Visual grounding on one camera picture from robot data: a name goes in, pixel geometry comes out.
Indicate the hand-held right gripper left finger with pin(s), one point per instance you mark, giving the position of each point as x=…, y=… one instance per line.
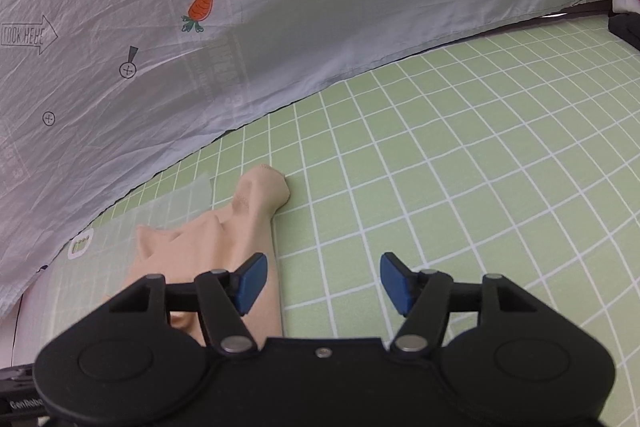
x=252, y=279

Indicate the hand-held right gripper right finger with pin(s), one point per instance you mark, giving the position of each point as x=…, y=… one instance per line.
x=392, y=279

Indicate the beige long-sleeve top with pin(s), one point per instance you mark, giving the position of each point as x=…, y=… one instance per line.
x=245, y=217

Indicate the translucent plastic sheet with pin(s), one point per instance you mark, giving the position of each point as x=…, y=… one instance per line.
x=165, y=212

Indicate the green grid mat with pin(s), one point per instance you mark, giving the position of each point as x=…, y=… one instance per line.
x=450, y=157

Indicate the white label sticker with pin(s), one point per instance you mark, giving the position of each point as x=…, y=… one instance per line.
x=80, y=246

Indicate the grey carrot print sheet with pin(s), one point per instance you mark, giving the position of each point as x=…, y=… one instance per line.
x=300, y=7

